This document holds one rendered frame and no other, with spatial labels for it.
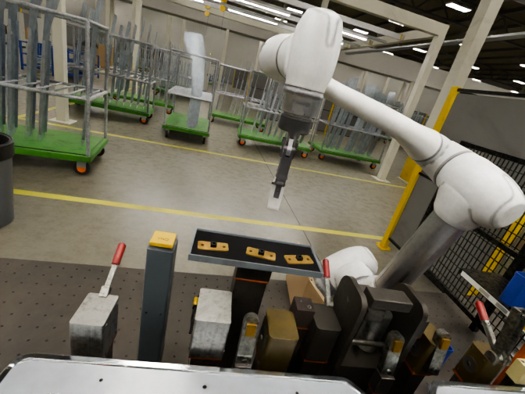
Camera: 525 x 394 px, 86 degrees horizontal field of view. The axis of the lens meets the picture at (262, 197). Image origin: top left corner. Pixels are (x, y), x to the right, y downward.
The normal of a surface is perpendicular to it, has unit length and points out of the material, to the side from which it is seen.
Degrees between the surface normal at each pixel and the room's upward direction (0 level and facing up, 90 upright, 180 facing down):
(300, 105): 90
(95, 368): 0
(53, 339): 0
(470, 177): 68
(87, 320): 0
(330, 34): 81
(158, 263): 90
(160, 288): 90
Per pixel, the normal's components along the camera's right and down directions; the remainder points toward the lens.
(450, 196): -0.96, 0.01
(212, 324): 0.08, 0.40
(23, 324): 0.22, -0.90
